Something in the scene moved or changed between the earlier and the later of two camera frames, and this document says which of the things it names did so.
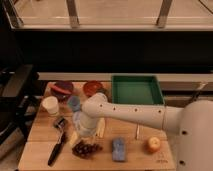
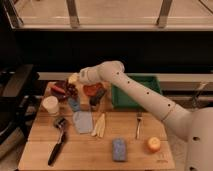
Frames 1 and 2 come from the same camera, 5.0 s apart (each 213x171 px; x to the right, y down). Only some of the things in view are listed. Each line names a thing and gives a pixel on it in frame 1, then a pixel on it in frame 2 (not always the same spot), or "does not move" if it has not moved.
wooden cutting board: (119, 143) does not move
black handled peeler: (58, 123) does not move
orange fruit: (154, 144) does not move
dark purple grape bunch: (84, 150) -> (71, 90)
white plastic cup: (51, 103) does not move
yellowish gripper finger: (73, 138) -> (73, 78)
